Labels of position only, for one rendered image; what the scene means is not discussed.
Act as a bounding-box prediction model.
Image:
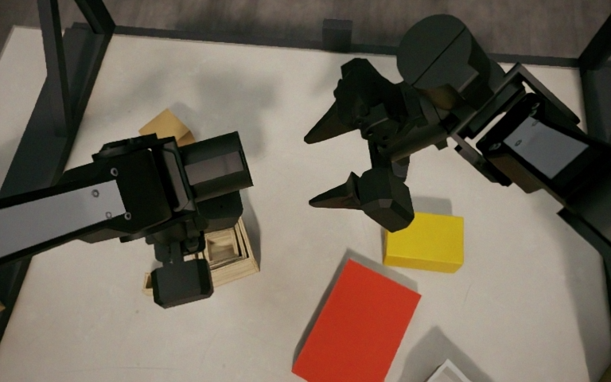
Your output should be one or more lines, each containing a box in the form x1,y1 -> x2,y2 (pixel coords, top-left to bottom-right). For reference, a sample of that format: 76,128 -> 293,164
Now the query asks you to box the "red flat rectangular block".
291,259 -> 422,382

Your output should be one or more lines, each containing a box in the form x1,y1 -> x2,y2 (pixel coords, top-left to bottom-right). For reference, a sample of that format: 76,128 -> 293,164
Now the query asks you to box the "black metal support frame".
37,0 -> 611,138

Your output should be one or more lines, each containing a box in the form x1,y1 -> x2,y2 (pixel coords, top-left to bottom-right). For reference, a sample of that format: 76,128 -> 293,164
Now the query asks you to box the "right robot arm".
0,131 -> 254,268

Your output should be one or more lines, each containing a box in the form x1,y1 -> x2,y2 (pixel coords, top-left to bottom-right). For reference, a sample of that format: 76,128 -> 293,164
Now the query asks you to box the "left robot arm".
333,14 -> 611,278

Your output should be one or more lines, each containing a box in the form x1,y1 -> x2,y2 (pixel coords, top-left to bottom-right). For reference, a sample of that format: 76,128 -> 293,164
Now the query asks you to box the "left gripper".
304,58 -> 449,233

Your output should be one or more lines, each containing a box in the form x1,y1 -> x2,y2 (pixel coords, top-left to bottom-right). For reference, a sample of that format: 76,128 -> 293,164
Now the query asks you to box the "brown cardboard cube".
138,108 -> 196,146

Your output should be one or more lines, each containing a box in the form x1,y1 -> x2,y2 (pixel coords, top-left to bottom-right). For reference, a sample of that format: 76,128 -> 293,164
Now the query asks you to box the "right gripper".
145,222 -> 214,309

